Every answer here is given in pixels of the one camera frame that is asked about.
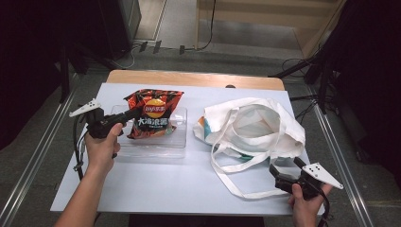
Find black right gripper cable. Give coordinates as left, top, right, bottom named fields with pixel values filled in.
left=316, top=185, right=332, bottom=227

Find dark curtain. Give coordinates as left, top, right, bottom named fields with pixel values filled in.
left=315, top=0, right=401, bottom=188
left=0, top=0, right=69, bottom=150

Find person's right hand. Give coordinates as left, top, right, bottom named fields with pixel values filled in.
left=288, top=183, right=334, bottom=219

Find wooden table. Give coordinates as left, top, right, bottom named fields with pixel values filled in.
left=106, top=69, right=287, bottom=92

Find red chips bag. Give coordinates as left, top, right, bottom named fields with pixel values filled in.
left=123, top=88, right=185, bottom=140

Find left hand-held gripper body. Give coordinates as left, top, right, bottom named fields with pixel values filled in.
left=69, top=98, right=127, bottom=140

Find black hanging cable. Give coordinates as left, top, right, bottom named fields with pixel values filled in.
left=184, top=0, right=218, bottom=52

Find black cabinet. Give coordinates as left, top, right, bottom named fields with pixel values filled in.
left=67, top=0, right=143, bottom=69

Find person's dark clothing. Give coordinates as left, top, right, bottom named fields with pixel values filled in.
left=128, top=215, right=266, bottom=227

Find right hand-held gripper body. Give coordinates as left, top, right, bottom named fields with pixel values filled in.
left=273, top=162, right=345, bottom=201

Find light wooden furniture frame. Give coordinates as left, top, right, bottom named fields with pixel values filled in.
left=194, top=0, right=348, bottom=61

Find clear plastic container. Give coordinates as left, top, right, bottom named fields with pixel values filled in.
left=110, top=104, right=188, bottom=159

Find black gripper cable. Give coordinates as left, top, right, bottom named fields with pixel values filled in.
left=72, top=113, right=90, bottom=183
left=316, top=185, right=332, bottom=227

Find black floor cables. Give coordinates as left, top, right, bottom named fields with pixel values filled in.
left=281, top=57, right=325, bottom=129

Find metal floor rail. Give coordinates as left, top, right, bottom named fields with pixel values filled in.
left=0, top=89, right=78, bottom=227
left=305, top=84, right=375, bottom=227

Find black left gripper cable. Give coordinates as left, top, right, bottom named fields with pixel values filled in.
left=72, top=113, right=90, bottom=183

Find black stand post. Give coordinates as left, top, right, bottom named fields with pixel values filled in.
left=59, top=44, right=72, bottom=104

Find white floor cable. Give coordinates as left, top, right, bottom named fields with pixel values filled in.
left=114, top=43, right=145, bottom=70

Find person's left hand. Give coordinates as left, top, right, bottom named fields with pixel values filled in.
left=84, top=122, right=124, bottom=173

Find white table cover sheet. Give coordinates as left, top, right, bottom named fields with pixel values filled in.
left=50, top=82, right=325, bottom=218

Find black tripod leg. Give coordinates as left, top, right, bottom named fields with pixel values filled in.
left=268, top=56, right=320, bottom=79

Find white canvas tote bag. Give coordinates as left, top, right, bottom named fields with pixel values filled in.
left=192, top=96, right=307, bottom=201

